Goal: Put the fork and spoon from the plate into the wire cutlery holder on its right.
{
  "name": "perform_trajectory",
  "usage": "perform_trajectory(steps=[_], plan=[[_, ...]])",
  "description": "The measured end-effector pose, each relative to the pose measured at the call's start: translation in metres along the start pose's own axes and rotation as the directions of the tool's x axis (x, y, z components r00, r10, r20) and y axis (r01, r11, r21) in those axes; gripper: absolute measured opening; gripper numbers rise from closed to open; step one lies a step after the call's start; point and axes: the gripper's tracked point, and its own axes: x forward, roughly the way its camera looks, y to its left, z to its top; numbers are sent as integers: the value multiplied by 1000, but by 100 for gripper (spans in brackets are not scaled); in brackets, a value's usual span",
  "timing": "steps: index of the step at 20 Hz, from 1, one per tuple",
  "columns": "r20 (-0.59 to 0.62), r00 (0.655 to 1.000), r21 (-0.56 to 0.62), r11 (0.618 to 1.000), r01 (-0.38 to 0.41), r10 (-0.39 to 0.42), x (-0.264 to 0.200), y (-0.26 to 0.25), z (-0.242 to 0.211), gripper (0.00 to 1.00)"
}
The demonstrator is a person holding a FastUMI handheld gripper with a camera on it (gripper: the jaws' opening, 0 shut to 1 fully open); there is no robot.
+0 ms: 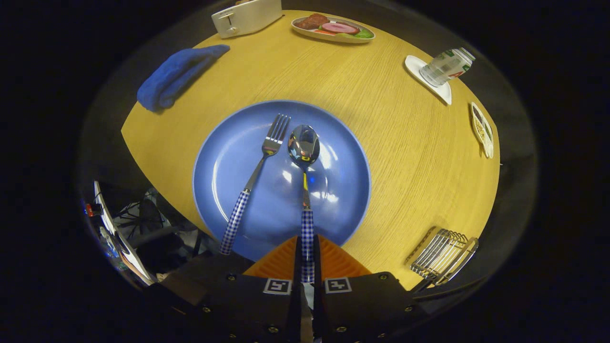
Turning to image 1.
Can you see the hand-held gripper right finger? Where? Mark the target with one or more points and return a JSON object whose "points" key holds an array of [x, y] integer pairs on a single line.
{"points": [[318, 305]]}

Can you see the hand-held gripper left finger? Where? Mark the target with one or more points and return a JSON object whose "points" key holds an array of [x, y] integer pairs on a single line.
{"points": [[296, 305]]}

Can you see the person's tan trouser leg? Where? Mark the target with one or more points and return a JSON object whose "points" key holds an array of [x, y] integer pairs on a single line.
{"points": [[183, 290]]}

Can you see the blue round plate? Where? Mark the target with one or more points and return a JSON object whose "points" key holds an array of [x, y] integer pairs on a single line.
{"points": [[333, 190]]}

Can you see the black office chair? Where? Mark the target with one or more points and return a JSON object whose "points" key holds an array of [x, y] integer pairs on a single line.
{"points": [[157, 247]]}

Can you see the computer monitor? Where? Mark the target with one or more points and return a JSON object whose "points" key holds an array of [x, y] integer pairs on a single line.
{"points": [[126, 247]]}

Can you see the white divided bean dish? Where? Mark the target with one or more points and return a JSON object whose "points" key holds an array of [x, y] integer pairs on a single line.
{"points": [[480, 128]]}

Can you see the white square coaster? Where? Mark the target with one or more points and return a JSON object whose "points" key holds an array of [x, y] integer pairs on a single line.
{"points": [[443, 90]]}

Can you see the blue folded cloth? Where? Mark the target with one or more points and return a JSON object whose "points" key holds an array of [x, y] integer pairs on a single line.
{"points": [[171, 78]]}

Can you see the white oval food plate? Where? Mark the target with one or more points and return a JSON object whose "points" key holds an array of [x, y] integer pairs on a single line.
{"points": [[333, 37]]}

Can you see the green lettuce leaf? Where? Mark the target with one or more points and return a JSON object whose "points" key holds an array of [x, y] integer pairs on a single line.
{"points": [[364, 34]]}

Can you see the pink ham slice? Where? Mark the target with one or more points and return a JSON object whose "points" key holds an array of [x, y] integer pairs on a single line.
{"points": [[339, 27]]}

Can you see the brown meat piece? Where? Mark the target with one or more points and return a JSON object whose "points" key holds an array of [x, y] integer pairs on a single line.
{"points": [[312, 21]]}

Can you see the white toaster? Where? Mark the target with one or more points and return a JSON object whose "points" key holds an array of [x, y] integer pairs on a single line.
{"points": [[248, 19]]}

